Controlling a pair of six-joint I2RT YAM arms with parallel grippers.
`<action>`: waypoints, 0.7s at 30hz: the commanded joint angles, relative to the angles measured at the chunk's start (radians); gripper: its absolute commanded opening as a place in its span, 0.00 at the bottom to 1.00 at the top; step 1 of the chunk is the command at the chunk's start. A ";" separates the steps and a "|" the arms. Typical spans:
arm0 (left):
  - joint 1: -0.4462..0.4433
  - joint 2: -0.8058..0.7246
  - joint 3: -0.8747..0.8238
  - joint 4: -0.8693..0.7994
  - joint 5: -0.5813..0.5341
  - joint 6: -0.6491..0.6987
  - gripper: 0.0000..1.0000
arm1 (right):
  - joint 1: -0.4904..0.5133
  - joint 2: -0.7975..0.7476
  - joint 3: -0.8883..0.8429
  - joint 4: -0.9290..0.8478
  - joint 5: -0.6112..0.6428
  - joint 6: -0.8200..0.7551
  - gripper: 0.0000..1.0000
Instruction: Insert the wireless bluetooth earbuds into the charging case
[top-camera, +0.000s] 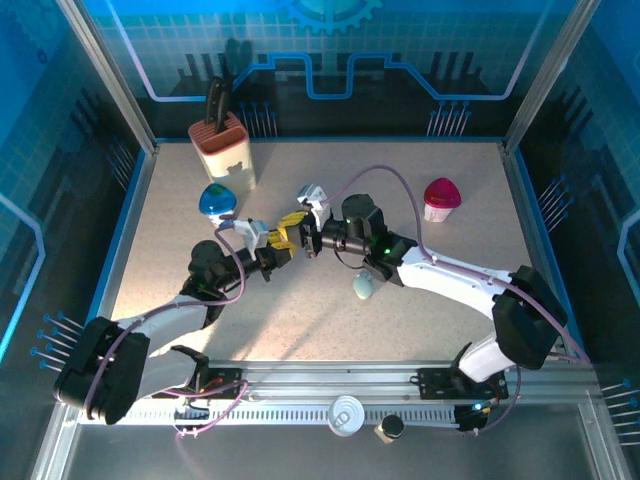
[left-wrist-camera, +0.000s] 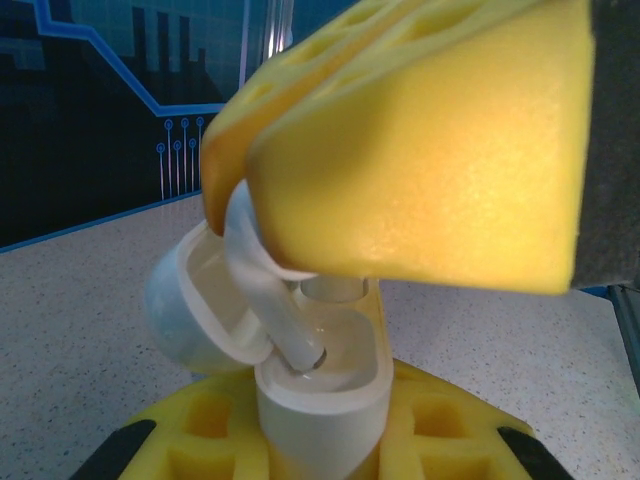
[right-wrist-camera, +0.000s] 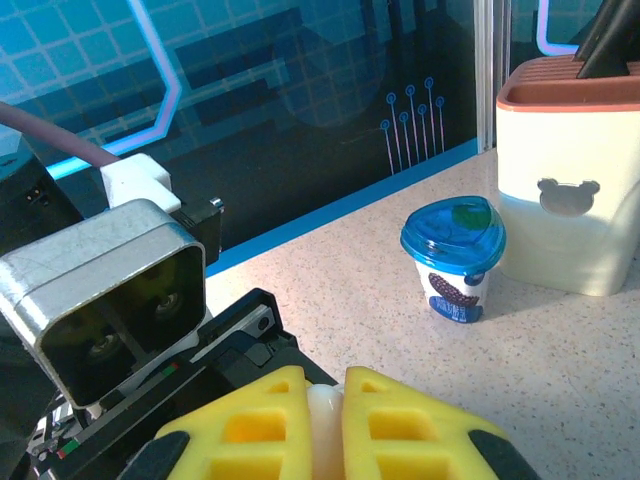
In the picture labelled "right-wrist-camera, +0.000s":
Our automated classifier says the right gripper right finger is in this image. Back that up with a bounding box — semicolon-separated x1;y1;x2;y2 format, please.
341;366;544;480

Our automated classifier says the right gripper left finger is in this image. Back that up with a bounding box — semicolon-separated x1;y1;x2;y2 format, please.
117;365;314;480

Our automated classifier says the white square charging case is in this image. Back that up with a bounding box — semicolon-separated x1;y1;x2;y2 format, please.
304;383;346;480

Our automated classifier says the blue lid yogurt cup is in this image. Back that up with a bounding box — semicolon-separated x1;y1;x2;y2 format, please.
399;195;509;326

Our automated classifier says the cream knife block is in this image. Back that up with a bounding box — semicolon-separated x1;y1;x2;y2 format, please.
496;55;640;297

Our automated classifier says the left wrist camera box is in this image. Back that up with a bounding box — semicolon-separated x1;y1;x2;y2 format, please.
0;152;224;410

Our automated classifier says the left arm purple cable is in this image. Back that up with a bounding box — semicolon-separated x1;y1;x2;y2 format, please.
0;101;121;169

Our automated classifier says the aluminium frame post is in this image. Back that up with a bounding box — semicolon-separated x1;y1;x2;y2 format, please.
474;0;512;154

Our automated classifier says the black handled knife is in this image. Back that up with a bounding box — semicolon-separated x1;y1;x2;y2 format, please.
573;0;626;64
577;19;640;80

